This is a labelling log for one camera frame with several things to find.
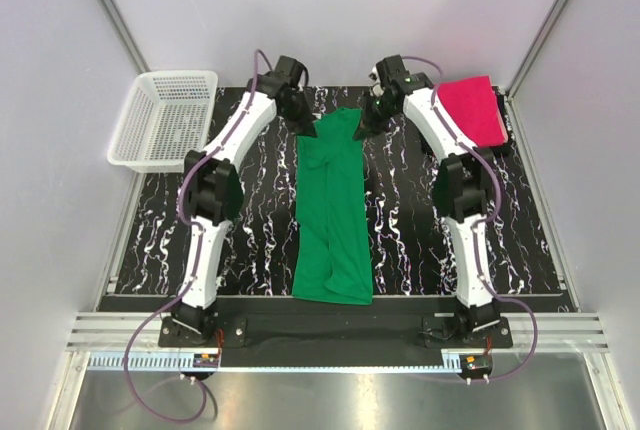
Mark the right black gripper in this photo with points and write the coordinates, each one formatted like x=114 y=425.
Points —
x=370 y=128

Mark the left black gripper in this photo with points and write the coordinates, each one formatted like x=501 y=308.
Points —
x=305 y=126

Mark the green t shirt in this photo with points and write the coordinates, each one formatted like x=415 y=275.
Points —
x=334 y=262

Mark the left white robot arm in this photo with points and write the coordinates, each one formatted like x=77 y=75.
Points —
x=211 y=195

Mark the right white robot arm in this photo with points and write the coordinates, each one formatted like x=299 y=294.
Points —
x=465 y=194

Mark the folded pink t shirt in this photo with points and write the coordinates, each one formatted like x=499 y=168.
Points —
x=473 y=106

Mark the black marble pattern mat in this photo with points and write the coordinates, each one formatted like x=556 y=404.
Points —
x=410 y=248

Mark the white plastic basket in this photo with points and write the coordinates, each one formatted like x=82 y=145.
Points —
x=166 y=115

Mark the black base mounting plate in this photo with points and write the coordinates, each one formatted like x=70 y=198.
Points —
x=279 y=333

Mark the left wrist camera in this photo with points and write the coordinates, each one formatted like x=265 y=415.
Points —
x=292 y=71

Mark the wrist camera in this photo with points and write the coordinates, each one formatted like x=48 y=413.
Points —
x=292 y=71
x=388 y=70

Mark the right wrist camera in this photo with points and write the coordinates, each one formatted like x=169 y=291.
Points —
x=388 y=70

